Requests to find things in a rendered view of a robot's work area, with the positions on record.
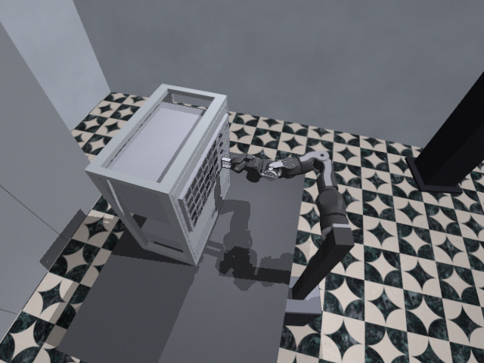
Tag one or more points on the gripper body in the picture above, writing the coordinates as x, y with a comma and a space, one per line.
253, 167

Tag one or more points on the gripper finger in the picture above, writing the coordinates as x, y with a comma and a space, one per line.
239, 160
238, 169

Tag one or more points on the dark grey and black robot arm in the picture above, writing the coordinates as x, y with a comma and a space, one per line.
330, 201

